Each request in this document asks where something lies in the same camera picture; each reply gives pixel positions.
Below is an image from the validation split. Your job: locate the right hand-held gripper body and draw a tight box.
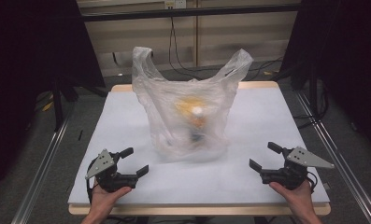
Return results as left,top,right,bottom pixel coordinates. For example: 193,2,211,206
260,146,335,191

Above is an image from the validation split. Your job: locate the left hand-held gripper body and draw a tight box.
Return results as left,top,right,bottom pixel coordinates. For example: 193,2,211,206
85,148,139,193

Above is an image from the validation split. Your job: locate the translucent white plastic bag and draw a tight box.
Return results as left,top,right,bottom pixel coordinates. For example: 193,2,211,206
131,46,255,163

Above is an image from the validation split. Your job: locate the person's right hand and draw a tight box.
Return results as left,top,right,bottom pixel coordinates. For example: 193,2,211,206
268,179,316,217

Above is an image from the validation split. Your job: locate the person's left hand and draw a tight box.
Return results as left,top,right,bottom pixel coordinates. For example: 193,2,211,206
90,181,133,217

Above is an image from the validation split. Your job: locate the white table cover sheet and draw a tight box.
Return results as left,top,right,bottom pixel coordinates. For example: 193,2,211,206
67,87,331,206

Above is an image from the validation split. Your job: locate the dark item inside bag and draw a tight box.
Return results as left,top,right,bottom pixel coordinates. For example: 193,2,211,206
188,130,204,144

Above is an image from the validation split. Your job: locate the yellow packet with white cap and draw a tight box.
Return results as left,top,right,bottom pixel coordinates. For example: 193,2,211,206
173,95,213,129

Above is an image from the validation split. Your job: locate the black metal stand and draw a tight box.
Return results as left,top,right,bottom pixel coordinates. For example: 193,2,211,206
51,76,65,133

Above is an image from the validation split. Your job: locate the black curtain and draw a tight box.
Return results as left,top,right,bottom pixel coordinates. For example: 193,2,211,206
279,0,371,160
0,0,107,200

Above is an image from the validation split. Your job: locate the black horizontal bar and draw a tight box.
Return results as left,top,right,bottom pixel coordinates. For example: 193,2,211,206
80,3,302,22

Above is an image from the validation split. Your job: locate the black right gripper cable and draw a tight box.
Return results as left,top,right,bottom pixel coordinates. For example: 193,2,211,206
305,170,319,194

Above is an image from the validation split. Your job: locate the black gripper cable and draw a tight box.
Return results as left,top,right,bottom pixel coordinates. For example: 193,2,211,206
85,157,97,204
305,170,319,194

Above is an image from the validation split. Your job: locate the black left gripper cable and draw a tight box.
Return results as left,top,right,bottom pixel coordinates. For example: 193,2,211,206
85,157,97,204

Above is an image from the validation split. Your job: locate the black floor cable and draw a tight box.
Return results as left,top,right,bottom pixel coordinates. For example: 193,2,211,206
293,78,331,130

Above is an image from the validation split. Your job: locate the metal floor rail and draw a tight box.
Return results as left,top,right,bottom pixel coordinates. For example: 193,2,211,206
10,105,75,224
294,90,371,224

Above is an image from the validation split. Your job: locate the black hanging wall cable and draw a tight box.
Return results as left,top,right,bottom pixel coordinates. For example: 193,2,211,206
167,16,203,81

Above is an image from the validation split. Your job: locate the white wall power outlet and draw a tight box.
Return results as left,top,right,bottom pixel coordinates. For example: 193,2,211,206
164,0,187,10

